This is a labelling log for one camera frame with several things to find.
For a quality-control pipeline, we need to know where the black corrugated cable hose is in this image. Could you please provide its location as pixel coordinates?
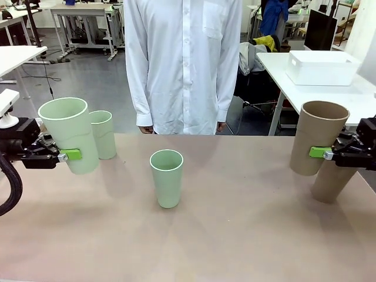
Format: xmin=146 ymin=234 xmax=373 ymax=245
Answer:
xmin=0 ymin=152 xmax=24 ymax=217

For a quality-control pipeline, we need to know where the person's right forearm white sleeve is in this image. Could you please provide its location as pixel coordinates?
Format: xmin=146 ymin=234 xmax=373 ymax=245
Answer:
xmin=128 ymin=67 xmax=156 ymax=127

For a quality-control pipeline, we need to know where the yellow green jacket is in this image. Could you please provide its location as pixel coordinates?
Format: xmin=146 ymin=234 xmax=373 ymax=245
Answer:
xmin=252 ymin=35 xmax=280 ymax=53

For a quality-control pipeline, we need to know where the black computer monitor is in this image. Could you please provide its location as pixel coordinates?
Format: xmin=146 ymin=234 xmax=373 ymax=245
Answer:
xmin=304 ymin=9 xmax=338 ymax=52

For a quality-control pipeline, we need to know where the person in white shirt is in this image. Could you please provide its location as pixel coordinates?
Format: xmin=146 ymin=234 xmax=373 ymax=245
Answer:
xmin=123 ymin=0 xmax=243 ymax=136

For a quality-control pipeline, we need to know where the white side table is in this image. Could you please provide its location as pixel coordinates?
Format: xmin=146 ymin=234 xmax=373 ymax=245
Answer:
xmin=0 ymin=46 xmax=48 ymax=103

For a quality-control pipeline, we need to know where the white plastic basket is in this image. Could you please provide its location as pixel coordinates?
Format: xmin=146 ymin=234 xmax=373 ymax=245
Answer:
xmin=285 ymin=50 xmax=362 ymax=86

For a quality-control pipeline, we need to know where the grey metal workbench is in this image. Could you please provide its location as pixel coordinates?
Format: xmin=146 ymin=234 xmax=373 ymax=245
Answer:
xmin=49 ymin=2 xmax=126 ymax=62

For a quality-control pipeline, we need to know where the black stand pole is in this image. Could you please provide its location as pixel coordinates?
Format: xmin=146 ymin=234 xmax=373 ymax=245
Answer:
xmin=23 ymin=0 xmax=43 ymax=48

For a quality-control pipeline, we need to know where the light green plastic cup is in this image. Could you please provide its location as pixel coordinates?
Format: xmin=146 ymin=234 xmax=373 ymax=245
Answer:
xmin=149 ymin=149 xmax=184 ymax=209
xmin=89 ymin=110 xmax=118 ymax=160
xmin=38 ymin=97 xmax=100 ymax=176

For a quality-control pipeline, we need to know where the blue jacket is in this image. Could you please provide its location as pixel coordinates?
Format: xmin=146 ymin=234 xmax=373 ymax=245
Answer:
xmin=260 ymin=0 xmax=290 ymax=39

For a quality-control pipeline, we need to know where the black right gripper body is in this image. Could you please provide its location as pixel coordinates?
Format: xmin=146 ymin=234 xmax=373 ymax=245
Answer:
xmin=334 ymin=117 xmax=376 ymax=171

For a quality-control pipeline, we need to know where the person's left forearm white sleeve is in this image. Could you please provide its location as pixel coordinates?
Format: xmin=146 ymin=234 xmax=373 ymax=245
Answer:
xmin=216 ymin=67 xmax=240 ymax=123

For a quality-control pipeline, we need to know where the grey jacket on chair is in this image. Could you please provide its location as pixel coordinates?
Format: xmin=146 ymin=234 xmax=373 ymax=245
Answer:
xmin=237 ymin=42 xmax=267 ymax=77

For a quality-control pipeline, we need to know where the white table with curved edge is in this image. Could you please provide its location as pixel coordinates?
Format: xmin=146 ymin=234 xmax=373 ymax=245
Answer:
xmin=255 ymin=51 xmax=376 ymax=139

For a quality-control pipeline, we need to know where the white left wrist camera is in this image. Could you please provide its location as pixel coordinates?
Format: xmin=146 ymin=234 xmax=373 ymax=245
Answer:
xmin=0 ymin=89 xmax=21 ymax=130

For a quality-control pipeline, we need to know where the brown plastic cup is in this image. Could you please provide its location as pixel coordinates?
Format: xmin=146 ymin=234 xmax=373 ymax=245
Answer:
xmin=310 ymin=158 xmax=358 ymax=205
xmin=289 ymin=100 xmax=350 ymax=177

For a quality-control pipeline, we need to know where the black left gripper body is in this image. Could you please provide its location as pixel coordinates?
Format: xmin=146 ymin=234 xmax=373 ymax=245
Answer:
xmin=0 ymin=117 xmax=59 ymax=170

